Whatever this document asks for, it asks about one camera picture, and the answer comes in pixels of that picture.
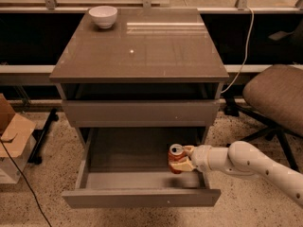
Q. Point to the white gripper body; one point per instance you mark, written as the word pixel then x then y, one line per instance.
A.
pixel 200 158

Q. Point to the red coke can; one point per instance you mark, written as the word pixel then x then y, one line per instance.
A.
pixel 176 154

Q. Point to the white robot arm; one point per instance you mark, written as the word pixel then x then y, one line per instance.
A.
pixel 240 159

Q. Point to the open grey drawer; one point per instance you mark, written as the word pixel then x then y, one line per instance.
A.
pixel 128 167

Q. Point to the grey drawer cabinet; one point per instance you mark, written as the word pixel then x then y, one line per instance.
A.
pixel 146 55

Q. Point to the closed grey upper drawer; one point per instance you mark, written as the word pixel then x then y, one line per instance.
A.
pixel 93 113

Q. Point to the brown office chair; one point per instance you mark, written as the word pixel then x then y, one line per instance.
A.
pixel 276 96

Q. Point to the black stand leg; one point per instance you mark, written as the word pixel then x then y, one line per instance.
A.
pixel 39 136

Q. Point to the white ceramic bowl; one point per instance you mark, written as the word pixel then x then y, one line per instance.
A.
pixel 103 16

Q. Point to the cardboard box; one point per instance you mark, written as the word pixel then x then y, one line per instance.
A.
pixel 17 142

